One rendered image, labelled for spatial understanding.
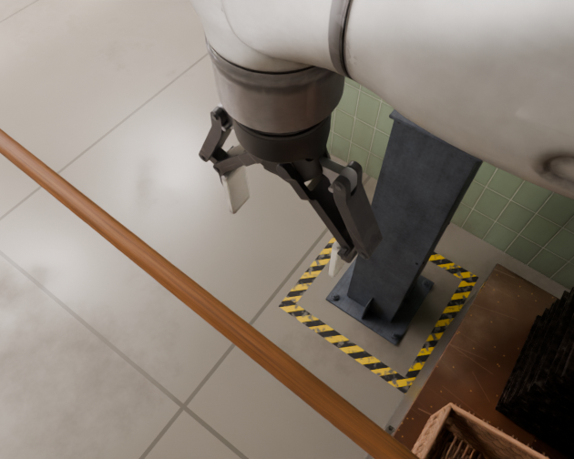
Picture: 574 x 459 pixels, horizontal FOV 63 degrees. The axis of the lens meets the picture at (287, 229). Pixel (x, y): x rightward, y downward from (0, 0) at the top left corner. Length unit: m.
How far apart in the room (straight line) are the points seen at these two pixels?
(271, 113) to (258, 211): 1.81
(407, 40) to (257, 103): 0.13
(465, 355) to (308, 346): 0.72
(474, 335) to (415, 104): 1.15
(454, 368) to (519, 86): 1.13
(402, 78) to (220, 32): 0.11
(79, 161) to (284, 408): 1.50
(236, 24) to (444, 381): 1.10
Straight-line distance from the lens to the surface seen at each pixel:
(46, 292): 2.14
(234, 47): 0.27
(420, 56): 0.18
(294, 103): 0.29
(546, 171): 0.20
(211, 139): 0.45
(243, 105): 0.30
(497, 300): 1.38
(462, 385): 1.27
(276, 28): 0.23
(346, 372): 1.81
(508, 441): 1.08
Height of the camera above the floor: 1.74
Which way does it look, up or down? 58 degrees down
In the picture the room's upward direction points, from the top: straight up
